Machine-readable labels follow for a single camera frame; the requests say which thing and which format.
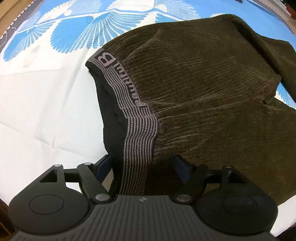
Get brown corduroy pants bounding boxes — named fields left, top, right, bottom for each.
left=86, top=15, right=295, bottom=204

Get blue white patterned bedsheet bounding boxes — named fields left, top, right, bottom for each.
left=1, top=1, right=295, bottom=240

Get wooden bed frame edge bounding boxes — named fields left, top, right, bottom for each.
left=0, top=0, right=32, bottom=37

